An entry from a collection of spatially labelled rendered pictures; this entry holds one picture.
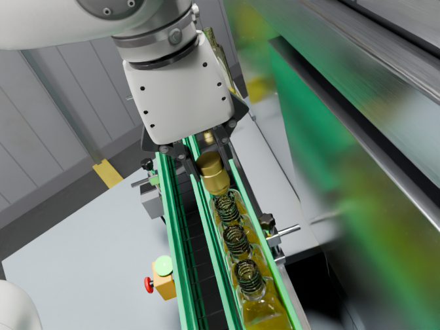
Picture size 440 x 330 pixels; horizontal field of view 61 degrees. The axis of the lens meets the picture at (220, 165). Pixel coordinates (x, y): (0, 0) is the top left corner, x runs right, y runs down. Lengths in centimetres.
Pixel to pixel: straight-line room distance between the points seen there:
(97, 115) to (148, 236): 185
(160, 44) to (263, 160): 66
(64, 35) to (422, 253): 28
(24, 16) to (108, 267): 112
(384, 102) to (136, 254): 114
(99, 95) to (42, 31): 275
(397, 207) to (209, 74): 22
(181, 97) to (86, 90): 261
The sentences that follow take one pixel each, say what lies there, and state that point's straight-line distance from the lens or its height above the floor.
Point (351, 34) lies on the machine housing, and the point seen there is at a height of 156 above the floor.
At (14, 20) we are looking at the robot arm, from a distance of 29.
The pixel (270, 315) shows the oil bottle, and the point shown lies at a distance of 51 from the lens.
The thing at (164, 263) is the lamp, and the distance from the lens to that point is 89.
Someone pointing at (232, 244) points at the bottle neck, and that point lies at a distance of 49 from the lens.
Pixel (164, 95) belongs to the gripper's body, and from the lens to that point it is 40.
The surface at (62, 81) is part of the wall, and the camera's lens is 293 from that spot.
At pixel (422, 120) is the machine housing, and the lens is 24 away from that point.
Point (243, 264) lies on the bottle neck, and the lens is 47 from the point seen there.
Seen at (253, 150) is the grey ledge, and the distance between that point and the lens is 101.
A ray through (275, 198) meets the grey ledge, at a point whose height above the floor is 105.
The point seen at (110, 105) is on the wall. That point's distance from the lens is 308.
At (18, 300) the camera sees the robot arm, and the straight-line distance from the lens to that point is 81.
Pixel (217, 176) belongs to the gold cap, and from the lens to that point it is 48.
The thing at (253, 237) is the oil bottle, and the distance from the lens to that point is 57.
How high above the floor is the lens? 169
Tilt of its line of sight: 40 degrees down
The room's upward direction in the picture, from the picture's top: 21 degrees counter-clockwise
